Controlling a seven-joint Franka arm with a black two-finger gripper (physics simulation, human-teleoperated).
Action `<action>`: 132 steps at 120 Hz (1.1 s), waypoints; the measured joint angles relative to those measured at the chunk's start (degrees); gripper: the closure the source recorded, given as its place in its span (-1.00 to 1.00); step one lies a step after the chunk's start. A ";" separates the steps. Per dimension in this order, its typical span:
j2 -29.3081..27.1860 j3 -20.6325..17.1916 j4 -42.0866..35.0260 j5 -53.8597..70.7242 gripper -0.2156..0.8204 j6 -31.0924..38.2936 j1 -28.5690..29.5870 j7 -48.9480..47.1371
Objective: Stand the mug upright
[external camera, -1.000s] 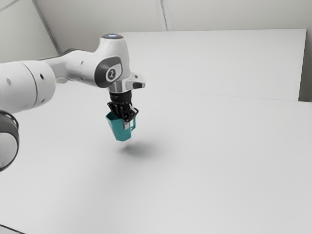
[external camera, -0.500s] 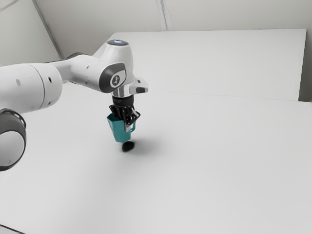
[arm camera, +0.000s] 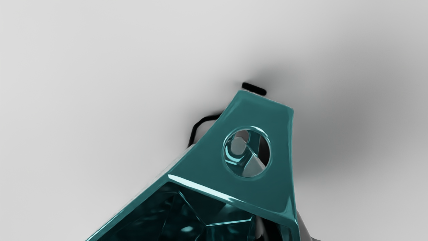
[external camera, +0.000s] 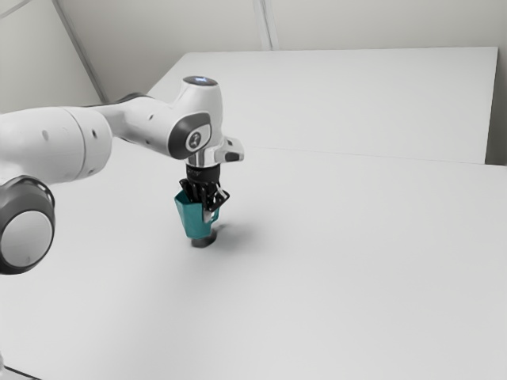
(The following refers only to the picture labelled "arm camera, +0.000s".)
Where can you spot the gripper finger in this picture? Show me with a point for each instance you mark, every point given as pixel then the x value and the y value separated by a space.
pixel 305 235

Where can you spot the teal faceted mug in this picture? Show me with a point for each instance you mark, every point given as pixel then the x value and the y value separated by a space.
pixel 200 160

